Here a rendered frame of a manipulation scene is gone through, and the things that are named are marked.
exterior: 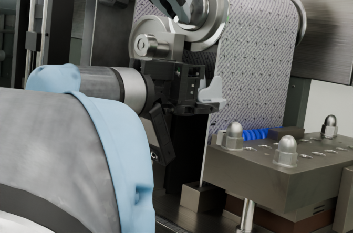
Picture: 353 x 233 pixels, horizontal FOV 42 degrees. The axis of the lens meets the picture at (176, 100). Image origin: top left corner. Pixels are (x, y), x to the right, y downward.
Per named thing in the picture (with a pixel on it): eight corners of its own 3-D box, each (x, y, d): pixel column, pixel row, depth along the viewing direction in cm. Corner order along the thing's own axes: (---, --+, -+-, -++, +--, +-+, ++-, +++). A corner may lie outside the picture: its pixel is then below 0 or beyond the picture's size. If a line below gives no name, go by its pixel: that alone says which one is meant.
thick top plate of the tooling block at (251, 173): (201, 179, 77) (206, 144, 76) (320, 156, 105) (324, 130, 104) (283, 214, 66) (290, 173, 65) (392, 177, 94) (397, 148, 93)
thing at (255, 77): (205, 142, 82) (218, 39, 80) (278, 134, 99) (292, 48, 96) (207, 143, 82) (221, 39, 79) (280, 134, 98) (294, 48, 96)
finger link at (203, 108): (226, 104, 76) (188, 105, 70) (225, 113, 77) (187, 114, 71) (205, 98, 80) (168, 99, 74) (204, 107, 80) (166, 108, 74)
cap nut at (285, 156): (267, 161, 70) (272, 133, 69) (280, 159, 73) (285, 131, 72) (288, 169, 68) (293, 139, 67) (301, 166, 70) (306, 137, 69)
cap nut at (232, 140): (216, 146, 76) (220, 119, 75) (230, 144, 79) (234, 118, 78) (233, 152, 73) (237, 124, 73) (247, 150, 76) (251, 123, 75)
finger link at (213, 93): (241, 77, 80) (205, 75, 74) (237, 110, 81) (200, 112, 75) (228, 74, 82) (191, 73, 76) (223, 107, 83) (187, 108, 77)
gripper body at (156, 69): (210, 65, 73) (153, 62, 65) (203, 118, 74) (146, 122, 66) (176, 59, 78) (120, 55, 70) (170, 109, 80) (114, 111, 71)
